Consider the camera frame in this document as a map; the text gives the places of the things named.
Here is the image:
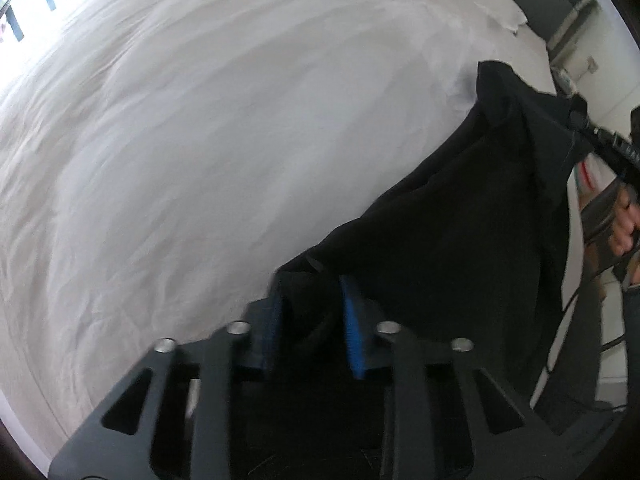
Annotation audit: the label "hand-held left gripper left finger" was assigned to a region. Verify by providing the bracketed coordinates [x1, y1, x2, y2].
[47, 292, 286, 480]

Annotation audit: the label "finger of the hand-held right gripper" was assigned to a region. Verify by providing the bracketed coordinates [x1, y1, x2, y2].
[567, 95, 603, 141]

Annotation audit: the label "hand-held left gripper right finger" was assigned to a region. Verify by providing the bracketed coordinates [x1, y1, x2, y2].
[339, 274, 591, 480]

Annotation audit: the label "person's leg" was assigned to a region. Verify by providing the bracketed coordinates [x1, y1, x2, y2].
[530, 270, 640, 441]

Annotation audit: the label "person's right hand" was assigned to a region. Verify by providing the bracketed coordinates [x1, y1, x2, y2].
[610, 192, 640, 261]

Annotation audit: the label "black framed sliding glass door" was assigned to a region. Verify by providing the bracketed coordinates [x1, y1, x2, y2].
[0, 0, 126, 46]

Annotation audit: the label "bed with white sheet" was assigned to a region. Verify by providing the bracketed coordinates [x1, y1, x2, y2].
[0, 0, 561, 456]

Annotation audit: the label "black pants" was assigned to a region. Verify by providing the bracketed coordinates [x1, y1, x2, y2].
[270, 60, 596, 411]

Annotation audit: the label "black cable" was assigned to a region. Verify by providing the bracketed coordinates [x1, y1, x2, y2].
[547, 270, 630, 411]

